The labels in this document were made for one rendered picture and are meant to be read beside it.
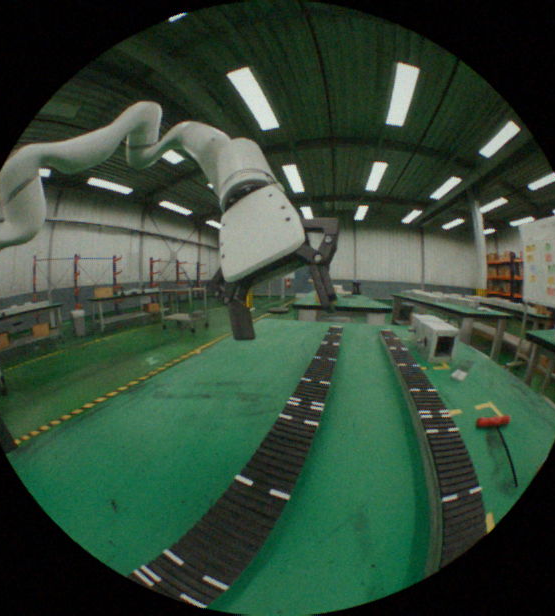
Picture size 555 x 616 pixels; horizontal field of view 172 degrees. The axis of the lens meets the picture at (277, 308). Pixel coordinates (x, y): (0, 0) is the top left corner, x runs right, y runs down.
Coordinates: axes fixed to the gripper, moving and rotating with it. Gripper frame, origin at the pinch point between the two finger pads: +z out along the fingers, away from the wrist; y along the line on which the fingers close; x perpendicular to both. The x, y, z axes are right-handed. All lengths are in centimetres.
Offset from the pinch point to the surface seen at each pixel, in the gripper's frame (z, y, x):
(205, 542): 16.4, 5.0, 11.3
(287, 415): 11.3, 4.9, -5.6
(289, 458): 13.9, 2.7, 0.5
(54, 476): 15.6, 23.9, 22.4
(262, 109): -375, -29, -88
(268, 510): 15.8, 2.5, 6.1
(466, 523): 23.1, -13.5, 6.1
